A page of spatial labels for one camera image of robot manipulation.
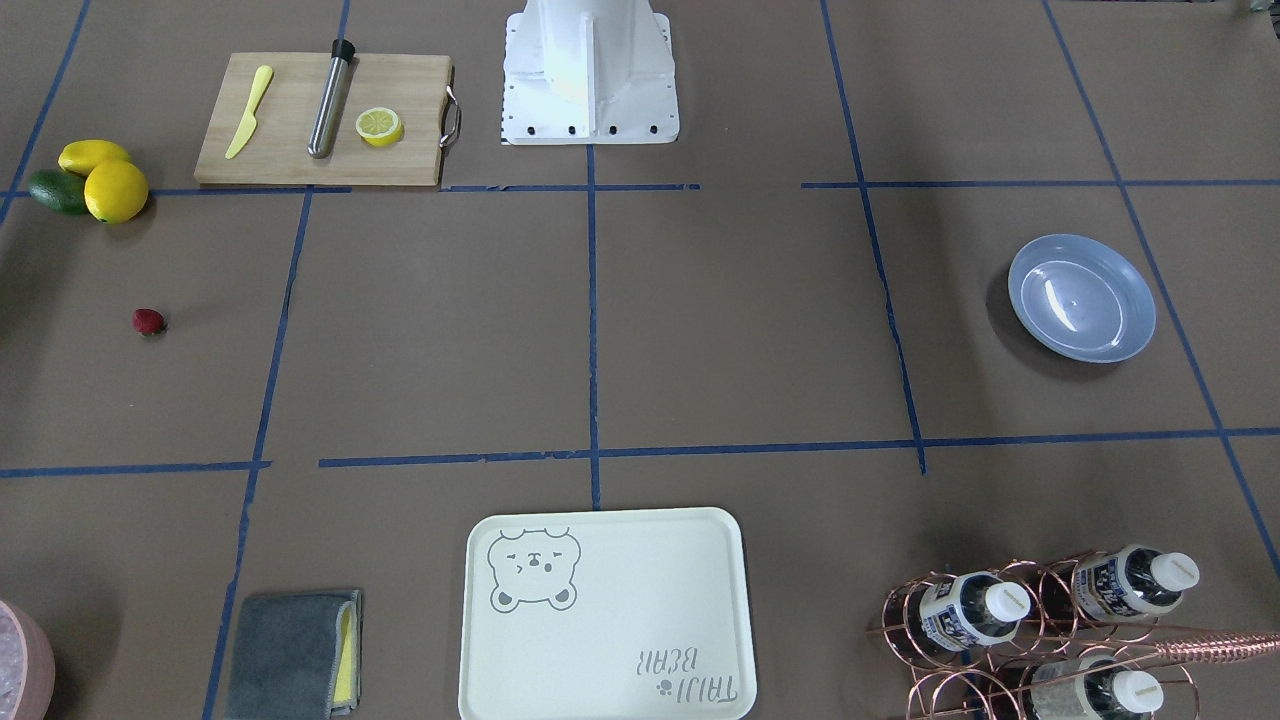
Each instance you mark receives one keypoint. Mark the blue plate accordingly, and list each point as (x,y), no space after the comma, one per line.
(1081,299)

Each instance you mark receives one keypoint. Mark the red strawberry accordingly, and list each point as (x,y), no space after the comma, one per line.
(148,322)

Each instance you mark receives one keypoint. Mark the cream bear tray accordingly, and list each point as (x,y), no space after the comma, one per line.
(630,614)

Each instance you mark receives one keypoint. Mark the lemon half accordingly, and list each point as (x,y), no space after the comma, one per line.
(379,127)

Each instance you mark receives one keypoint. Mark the dark drink bottle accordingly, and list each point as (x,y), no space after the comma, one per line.
(1091,687)
(1134,583)
(942,617)

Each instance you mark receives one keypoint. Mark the steel cylinder tool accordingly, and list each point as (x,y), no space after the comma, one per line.
(327,120)

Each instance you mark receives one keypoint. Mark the grey folded cloth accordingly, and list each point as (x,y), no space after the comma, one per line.
(297,656)

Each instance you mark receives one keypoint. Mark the yellow plastic knife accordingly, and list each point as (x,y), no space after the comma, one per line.
(249,122)

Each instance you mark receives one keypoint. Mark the round yellow lemon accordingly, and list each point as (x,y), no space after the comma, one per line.
(116,191)

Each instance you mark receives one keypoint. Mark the oval yellow lemon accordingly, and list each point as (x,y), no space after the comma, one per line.
(81,157)

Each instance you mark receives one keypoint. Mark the green lime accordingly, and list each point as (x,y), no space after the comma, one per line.
(58,190)

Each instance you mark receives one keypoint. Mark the pink ice bowl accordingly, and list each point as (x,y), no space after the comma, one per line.
(27,666)

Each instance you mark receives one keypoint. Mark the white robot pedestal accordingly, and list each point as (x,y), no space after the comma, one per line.
(589,73)

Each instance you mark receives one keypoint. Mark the copper wire bottle rack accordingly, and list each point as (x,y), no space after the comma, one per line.
(1164,647)

